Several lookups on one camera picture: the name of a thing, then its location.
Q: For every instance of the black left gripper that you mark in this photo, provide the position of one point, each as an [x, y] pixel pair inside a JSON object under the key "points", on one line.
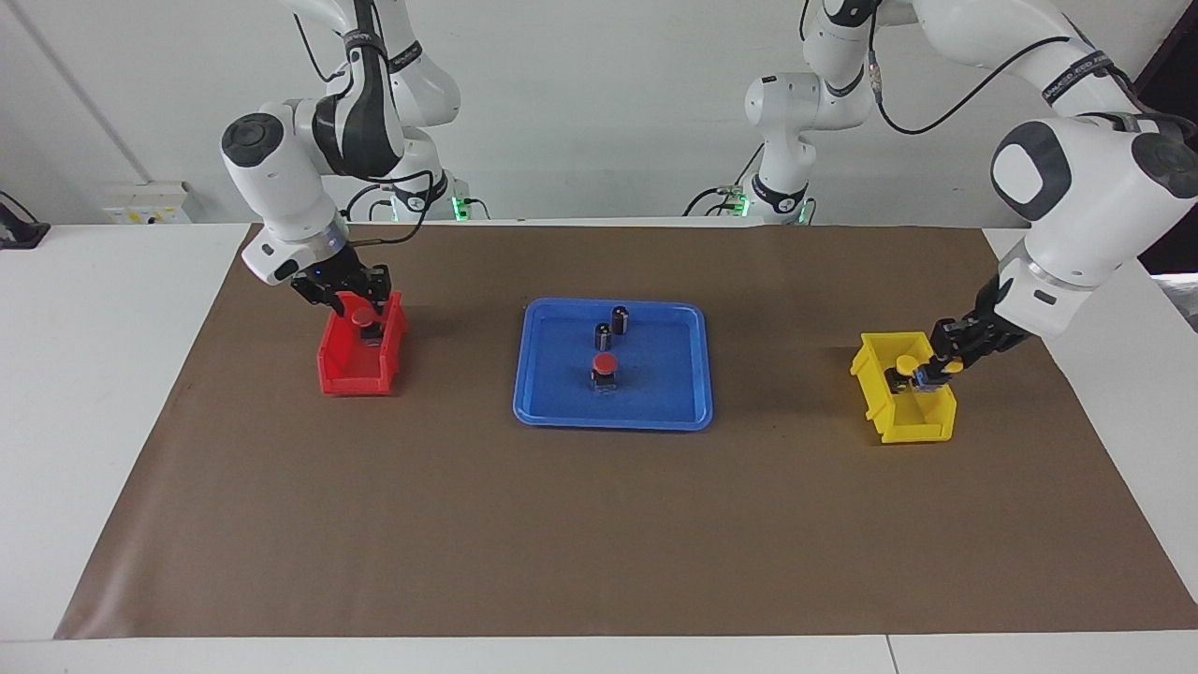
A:
{"points": [[987, 337]]}

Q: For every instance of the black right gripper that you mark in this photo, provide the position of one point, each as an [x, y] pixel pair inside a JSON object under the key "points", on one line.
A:
{"points": [[337, 281]]}

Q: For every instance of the yellow push button switch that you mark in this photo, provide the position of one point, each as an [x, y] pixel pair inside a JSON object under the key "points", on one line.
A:
{"points": [[906, 363], [953, 367]]}

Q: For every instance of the red push button switch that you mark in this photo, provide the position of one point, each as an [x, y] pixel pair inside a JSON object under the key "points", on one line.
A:
{"points": [[360, 318], [606, 363]]}

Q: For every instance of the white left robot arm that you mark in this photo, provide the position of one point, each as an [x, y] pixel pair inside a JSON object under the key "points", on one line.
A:
{"points": [[1076, 206]]}

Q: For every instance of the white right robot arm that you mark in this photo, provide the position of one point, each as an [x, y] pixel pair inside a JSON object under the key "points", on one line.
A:
{"points": [[281, 201]]}

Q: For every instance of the blue plastic tray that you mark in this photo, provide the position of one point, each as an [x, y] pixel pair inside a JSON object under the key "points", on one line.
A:
{"points": [[655, 393]]}

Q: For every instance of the red plastic parts bin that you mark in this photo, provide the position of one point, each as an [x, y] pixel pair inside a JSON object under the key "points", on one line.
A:
{"points": [[346, 376]]}

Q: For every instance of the yellow plastic parts bin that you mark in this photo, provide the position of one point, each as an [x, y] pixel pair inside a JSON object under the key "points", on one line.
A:
{"points": [[913, 432]]}

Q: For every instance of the green lit base connector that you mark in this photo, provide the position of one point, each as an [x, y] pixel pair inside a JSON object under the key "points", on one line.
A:
{"points": [[459, 207], [737, 200]]}

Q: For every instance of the black cylindrical capacitor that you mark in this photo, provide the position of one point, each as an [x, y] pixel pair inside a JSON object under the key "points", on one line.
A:
{"points": [[620, 320], [603, 337]]}

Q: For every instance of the black background panel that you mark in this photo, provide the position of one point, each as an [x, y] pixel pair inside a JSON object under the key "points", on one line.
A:
{"points": [[1181, 241]]}

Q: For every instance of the brown paper table mat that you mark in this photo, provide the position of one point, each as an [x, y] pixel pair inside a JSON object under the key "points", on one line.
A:
{"points": [[562, 534]]}

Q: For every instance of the black desk device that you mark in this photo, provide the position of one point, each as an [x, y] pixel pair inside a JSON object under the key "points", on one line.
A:
{"points": [[19, 232]]}

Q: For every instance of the white wall socket box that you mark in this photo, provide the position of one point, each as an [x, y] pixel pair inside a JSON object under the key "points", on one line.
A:
{"points": [[145, 204]]}

